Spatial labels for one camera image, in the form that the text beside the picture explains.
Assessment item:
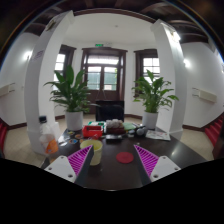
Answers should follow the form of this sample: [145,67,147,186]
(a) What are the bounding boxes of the grey round plush toy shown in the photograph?
[134,125,148,137]

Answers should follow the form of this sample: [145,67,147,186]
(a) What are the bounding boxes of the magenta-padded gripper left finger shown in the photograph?
[44,144,95,185]

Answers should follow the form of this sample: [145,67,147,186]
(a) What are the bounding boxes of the printed magazine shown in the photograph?
[145,129,172,142]

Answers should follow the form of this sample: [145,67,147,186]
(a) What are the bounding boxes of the large potted green plant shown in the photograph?
[43,64,98,132]

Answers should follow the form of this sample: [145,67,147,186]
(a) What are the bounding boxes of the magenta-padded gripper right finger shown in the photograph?
[133,144,182,186]

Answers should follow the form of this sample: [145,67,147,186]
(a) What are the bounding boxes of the narrow dark-framed window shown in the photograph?
[53,44,77,91]

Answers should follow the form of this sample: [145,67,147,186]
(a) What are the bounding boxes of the red box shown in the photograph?
[81,124,104,138]

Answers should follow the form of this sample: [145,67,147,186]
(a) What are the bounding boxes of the green box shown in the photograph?
[87,120,107,129]

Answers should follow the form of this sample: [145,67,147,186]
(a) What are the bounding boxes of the wide dark-framed window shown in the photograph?
[133,48,161,98]

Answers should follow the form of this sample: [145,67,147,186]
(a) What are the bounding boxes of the long white wall unit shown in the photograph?
[192,87,218,104]

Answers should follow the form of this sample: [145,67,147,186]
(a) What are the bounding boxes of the basket of white items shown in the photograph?
[105,118,126,135]

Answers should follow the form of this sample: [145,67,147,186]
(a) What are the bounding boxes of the flat black device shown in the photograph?
[105,133,124,141]

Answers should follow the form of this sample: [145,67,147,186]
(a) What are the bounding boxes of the light green cloth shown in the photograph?
[123,122,138,132]

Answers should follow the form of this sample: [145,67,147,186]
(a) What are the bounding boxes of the yellow cup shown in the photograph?
[79,139,104,167]

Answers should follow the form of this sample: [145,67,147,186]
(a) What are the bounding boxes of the clear orange-labelled drink bottle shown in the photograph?
[38,115,60,164]

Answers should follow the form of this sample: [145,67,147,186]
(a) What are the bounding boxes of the dark wooden double door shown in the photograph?
[81,47,128,114]

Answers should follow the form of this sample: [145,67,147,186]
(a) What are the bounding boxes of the red carpeted staircase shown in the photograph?
[204,113,224,148]
[0,119,8,151]

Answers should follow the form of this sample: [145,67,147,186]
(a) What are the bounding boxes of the flat round red coaster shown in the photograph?
[116,151,135,165]

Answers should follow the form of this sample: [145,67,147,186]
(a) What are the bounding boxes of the small potted green plant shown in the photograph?
[131,69,180,130]

